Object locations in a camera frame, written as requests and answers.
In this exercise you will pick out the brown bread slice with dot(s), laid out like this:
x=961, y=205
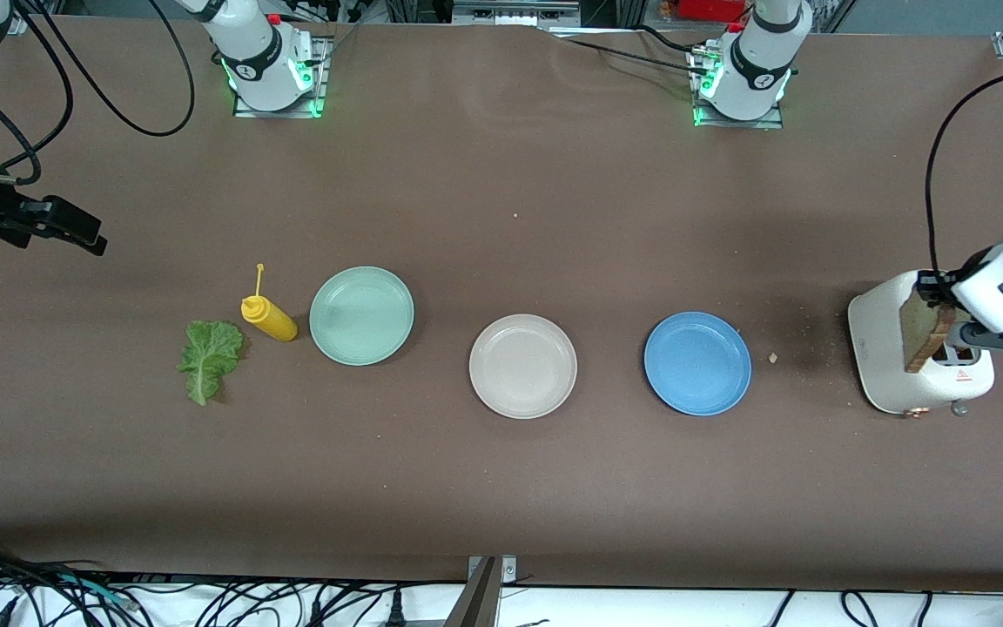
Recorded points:
x=921, y=340

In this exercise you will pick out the green lettuce leaf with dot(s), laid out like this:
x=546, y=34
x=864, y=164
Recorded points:
x=210, y=353

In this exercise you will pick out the yellow mustard squeeze bottle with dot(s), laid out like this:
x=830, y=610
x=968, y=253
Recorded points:
x=273, y=320

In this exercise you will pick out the blue plate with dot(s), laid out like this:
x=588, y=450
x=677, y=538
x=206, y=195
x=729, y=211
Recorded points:
x=697, y=364

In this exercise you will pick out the mint green plate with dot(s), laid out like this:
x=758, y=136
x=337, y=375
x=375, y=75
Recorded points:
x=362, y=315

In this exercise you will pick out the beige plate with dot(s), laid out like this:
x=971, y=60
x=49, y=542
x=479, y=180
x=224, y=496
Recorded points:
x=523, y=366

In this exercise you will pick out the white two-slot toaster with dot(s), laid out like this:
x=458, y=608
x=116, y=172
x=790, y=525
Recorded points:
x=876, y=348

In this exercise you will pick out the red box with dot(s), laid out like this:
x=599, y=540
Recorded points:
x=710, y=9

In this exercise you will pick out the black power plug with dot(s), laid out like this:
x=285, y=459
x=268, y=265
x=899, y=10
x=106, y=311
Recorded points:
x=395, y=610

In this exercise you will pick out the grey equipment box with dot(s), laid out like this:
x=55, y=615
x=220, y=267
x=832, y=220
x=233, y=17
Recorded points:
x=514, y=10

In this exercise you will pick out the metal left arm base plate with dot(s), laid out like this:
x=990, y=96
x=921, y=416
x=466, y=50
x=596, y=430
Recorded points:
x=741, y=124

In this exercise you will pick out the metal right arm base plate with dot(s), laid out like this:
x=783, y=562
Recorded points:
x=324, y=83

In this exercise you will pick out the metal table edge bracket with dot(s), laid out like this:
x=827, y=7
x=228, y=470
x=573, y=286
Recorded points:
x=484, y=596

